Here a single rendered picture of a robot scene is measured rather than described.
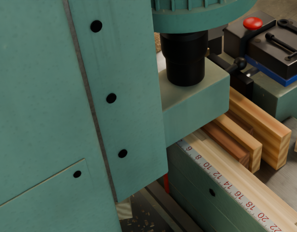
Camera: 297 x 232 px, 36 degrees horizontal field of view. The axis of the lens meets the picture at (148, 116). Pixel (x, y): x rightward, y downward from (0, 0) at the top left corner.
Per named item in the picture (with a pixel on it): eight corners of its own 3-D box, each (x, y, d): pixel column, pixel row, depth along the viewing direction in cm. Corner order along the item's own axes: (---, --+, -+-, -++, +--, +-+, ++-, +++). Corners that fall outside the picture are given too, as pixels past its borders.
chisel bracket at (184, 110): (229, 118, 66) (231, 73, 61) (152, 165, 62) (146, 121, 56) (197, 92, 71) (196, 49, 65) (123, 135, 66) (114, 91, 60)
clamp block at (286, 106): (330, 103, 78) (340, 61, 71) (274, 140, 73) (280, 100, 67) (267, 63, 87) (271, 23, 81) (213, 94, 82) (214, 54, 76)
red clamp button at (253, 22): (266, 26, 71) (266, 20, 70) (252, 33, 70) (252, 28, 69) (252, 18, 73) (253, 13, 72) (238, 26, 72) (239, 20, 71)
